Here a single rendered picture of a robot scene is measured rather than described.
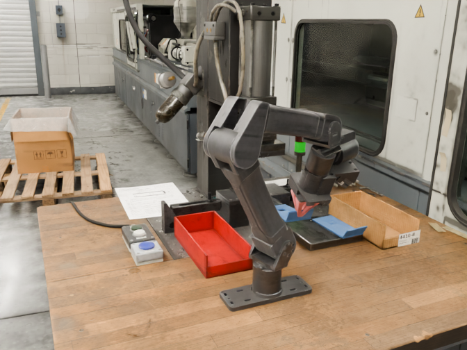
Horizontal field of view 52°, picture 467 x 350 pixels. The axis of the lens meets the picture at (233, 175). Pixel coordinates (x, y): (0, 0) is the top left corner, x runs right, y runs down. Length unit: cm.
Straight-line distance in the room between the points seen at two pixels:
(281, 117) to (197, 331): 44
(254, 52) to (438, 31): 65
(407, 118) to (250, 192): 99
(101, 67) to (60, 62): 81
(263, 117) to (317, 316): 43
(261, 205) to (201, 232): 44
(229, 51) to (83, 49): 916
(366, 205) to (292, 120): 66
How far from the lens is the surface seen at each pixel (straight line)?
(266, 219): 96
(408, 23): 181
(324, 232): 135
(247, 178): 88
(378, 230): 133
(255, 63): 132
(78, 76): 1050
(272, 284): 104
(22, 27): 1038
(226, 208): 138
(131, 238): 128
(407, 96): 179
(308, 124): 98
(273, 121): 90
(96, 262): 124
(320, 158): 104
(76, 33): 1045
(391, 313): 108
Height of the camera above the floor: 147
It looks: 18 degrees down
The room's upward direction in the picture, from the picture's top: 1 degrees clockwise
